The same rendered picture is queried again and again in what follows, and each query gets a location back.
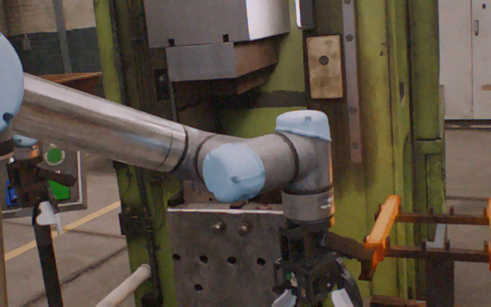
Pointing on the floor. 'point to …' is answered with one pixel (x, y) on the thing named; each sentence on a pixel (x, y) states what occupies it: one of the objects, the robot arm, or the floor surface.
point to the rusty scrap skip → (80, 81)
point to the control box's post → (43, 234)
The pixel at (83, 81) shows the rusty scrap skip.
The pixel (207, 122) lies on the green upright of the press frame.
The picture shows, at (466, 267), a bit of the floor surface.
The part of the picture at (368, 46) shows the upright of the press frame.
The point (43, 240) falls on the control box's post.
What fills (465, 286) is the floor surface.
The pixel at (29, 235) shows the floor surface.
